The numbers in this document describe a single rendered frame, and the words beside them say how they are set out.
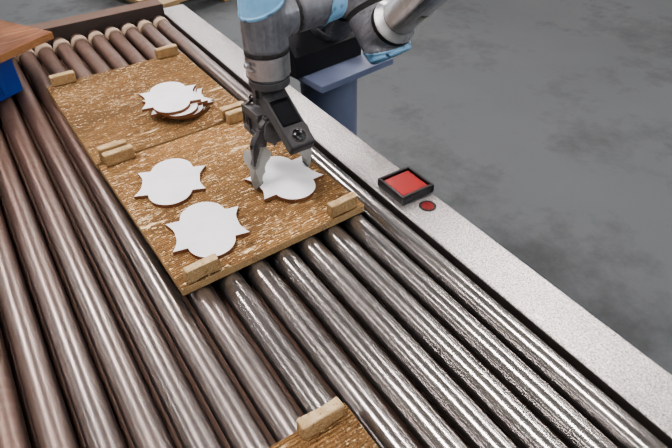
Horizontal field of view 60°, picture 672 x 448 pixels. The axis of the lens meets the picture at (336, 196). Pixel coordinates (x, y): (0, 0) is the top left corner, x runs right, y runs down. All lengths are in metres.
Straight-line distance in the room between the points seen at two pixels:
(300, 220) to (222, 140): 0.32
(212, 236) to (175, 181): 0.18
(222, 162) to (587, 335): 0.72
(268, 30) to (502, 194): 1.89
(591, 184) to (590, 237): 0.38
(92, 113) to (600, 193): 2.14
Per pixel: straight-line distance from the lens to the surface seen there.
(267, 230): 1.00
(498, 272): 0.98
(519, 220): 2.57
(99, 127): 1.38
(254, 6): 0.94
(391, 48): 1.49
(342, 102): 1.73
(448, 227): 1.05
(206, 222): 1.03
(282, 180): 1.10
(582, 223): 2.63
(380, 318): 0.88
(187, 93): 1.38
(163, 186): 1.13
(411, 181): 1.12
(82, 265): 1.05
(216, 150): 1.22
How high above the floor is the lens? 1.59
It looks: 38 degrees down
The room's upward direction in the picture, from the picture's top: 1 degrees counter-clockwise
